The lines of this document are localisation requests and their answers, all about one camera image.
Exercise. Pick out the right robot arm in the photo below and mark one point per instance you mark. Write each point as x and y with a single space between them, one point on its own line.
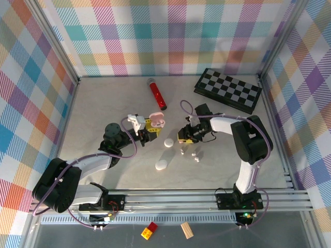
247 175

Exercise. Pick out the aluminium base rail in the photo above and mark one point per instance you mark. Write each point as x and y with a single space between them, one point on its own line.
168 199

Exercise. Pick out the aluminium side rail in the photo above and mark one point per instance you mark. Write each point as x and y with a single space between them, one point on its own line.
278 129

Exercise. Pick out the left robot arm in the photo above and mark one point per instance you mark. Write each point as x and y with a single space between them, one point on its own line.
93 161

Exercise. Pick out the red toy brick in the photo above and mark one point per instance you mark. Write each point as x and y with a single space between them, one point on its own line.
153 226

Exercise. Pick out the red glitter microphone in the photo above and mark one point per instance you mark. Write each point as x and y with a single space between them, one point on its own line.
157 95

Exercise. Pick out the yellow toy brick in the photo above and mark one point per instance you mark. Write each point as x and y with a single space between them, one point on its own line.
146 233

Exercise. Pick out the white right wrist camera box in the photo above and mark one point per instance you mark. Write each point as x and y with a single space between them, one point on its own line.
192 121

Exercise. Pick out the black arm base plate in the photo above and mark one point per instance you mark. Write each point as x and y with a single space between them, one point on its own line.
225 202
116 201

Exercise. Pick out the pink earbud charging case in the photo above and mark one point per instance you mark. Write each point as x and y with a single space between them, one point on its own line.
158 121

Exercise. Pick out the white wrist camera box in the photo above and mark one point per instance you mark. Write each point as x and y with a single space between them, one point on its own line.
137 121
192 121

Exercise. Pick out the black folding chessboard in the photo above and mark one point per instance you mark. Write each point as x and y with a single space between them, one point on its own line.
227 89

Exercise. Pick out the aluminium frame post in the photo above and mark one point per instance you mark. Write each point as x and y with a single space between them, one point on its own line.
56 42
281 38

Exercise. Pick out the small controller board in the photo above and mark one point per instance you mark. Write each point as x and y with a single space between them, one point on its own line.
245 216
103 219

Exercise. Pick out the white earbud charging case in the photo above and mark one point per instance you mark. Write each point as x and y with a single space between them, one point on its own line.
168 142
161 165

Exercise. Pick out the wooden block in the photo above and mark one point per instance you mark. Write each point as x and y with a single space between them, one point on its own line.
187 230

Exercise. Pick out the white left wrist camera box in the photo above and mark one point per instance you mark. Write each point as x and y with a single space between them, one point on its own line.
137 121

